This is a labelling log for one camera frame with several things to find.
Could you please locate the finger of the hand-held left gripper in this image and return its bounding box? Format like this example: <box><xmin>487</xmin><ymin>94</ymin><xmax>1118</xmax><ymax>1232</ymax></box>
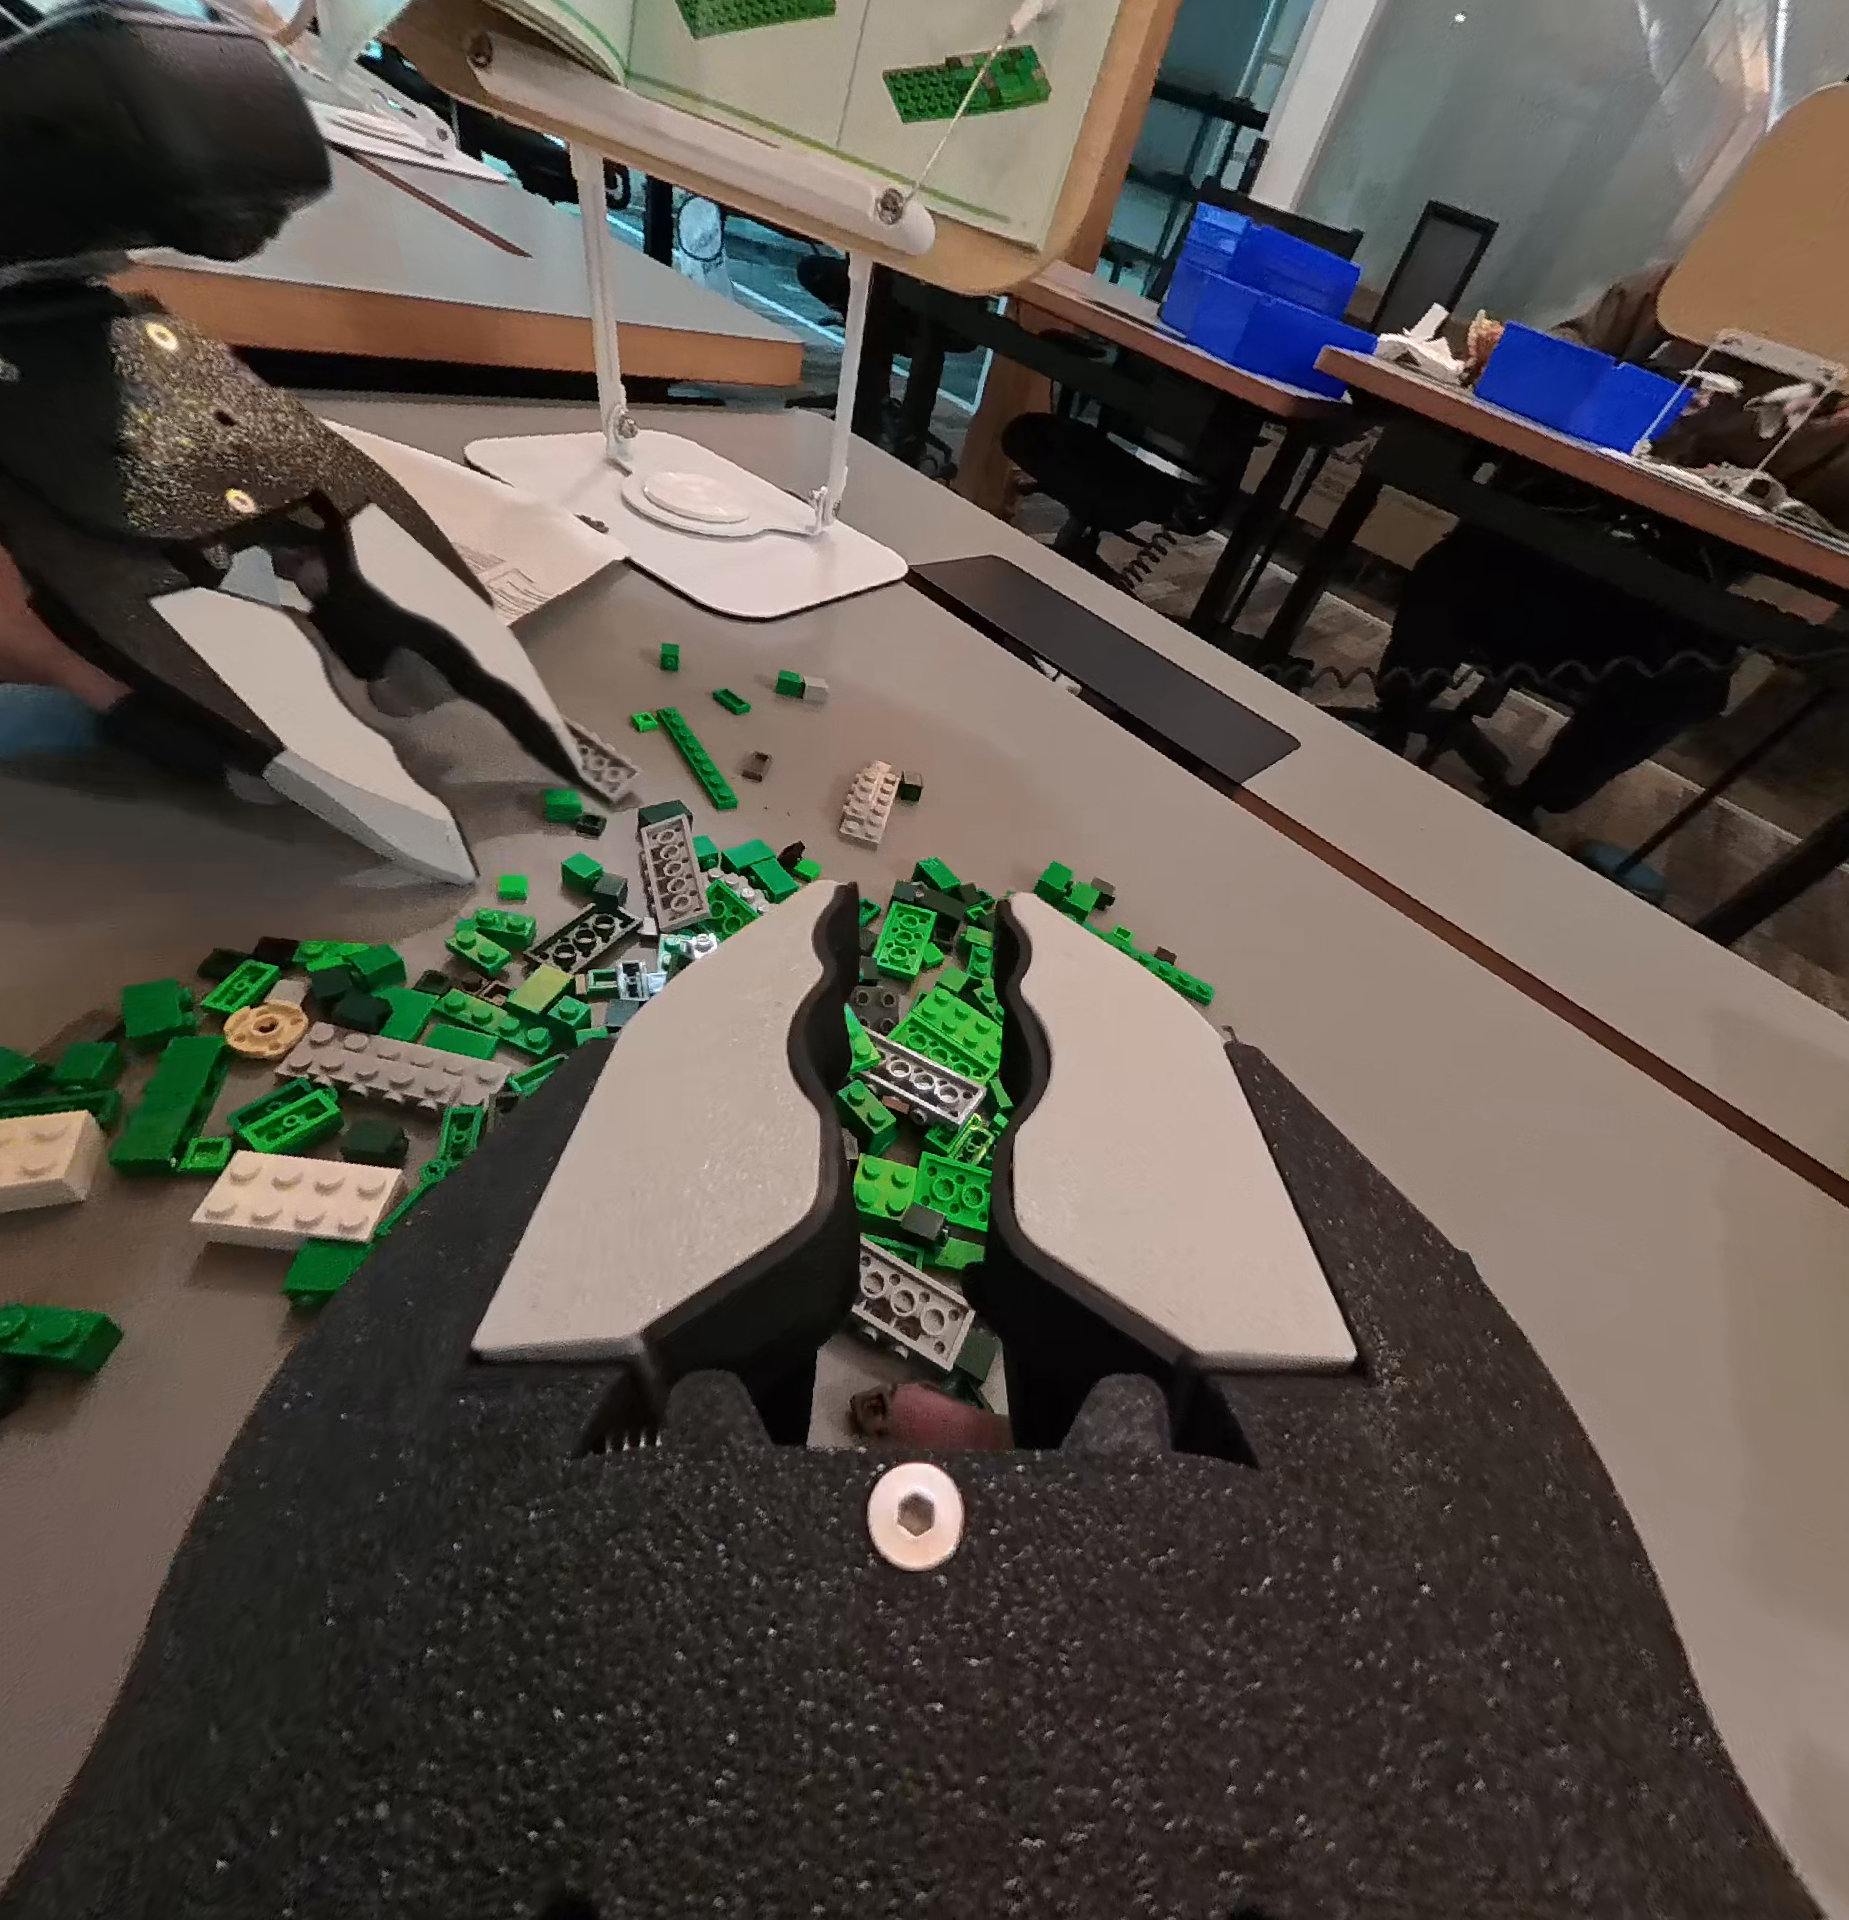
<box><xmin>313</xmin><ymin>430</ymin><xmax>587</xmax><ymax>790</ymax></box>
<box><xmin>149</xmin><ymin>586</ymin><xmax>481</xmax><ymax>884</ymax></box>

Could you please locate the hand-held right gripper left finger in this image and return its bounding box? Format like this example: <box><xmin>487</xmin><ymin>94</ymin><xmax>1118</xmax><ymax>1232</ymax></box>
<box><xmin>468</xmin><ymin>881</ymin><xmax>862</xmax><ymax>1448</ymax></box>

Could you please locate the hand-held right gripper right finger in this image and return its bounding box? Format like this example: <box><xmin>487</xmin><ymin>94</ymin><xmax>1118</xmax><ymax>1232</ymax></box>
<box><xmin>984</xmin><ymin>891</ymin><xmax>1365</xmax><ymax>1450</ymax></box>

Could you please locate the white paper bag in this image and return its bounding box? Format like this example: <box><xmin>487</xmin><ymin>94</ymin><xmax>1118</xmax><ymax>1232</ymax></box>
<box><xmin>323</xmin><ymin>421</ymin><xmax>635</xmax><ymax>628</ymax></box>

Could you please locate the pile of green bricks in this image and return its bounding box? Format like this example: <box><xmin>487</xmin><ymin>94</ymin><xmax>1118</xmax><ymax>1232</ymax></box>
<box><xmin>0</xmin><ymin>811</ymin><xmax>1220</xmax><ymax>1444</ymax></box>

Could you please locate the grey desk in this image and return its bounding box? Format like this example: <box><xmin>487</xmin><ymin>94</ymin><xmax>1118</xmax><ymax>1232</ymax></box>
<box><xmin>0</xmin><ymin>390</ymin><xmax>1849</xmax><ymax>1920</ymax></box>

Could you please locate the wood-edged background desk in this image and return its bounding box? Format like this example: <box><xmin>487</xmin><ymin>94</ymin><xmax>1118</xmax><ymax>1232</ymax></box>
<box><xmin>115</xmin><ymin>138</ymin><xmax>807</xmax><ymax>401</ymax></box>

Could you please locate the brown-topped side desk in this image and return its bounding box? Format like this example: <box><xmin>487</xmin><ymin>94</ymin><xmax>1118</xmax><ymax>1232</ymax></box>
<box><xmin>1011</xmin><ymin>261</ymin><xmax>1378</xmax><ymax>639</ymax></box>
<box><xmin>1311</xmin><ymin>344</ymin><xmax>1849</xmax><ymax>948</ymax></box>

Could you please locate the person's left hand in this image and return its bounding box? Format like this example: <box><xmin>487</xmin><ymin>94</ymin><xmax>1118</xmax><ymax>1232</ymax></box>
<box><xmin>0</xmin><ymin>518</ymin><xmax>127</xmax><ymax>708</ymax></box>

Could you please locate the wooden book stand white base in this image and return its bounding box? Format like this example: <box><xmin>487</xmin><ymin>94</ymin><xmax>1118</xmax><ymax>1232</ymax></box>
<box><xmin>1633</xmin><ymin>82</ymin><xmax>1849</xmax><ymax>516</ymax></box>
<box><xmin>287</xmin><ymin>0</ymin><xmax>468</xmax><ymax>162</ymax></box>
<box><xmin>391</xmin><ymin>0</ymin><xmax>1185</xmax><ymax>621</ymax></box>

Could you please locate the long green plate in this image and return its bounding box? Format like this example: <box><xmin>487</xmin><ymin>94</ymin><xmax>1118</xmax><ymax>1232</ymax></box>
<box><xmin>635</xmin><ymin>702</ymin><xmax>741</xmax><ymax>812</ymax></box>

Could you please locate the long grey plate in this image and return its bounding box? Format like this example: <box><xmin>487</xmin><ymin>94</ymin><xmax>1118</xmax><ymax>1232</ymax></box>
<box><xmin>273</xmin><ymin>1018</ymin><xmax>516</xmax><ymax>1111</ymax></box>

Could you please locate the white two-by-four brick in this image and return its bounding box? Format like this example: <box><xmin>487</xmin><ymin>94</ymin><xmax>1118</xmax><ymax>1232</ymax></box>
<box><xmin>0</xmin><ymin>1108</ymin><xmax>107</xmax><ymax>1222</ymax></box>
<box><xmin>189</xmin><ymin>1150</ymin><xmax>407</xmax><ymax>1251</ymax></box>

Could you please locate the brick instruction booklet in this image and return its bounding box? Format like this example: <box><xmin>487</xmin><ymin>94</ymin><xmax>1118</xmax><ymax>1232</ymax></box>
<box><xmin>489</xmin><ymin>0</ymin><xmax>1129</xmax><ymax>259</ymax></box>

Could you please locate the black office chair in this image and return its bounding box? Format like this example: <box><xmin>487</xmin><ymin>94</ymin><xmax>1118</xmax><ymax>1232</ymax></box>
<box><xmin>996</xmin><ymin>402</ymin><xmax>1260</xmax><ymax>578</ymax></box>

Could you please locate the black chair back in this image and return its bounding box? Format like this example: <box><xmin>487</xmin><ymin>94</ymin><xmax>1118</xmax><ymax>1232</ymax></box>
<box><xmin>1372</xmin><ymin>201</ymin><xmax>1499</xmax><ymax>337</ymax></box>

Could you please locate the black desk cable cover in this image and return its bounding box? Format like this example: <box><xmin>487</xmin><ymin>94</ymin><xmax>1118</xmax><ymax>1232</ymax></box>
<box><xmin>908</xmin><ymin>553</ymin><xmax>1300</xmax><ymax>786</ymax></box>

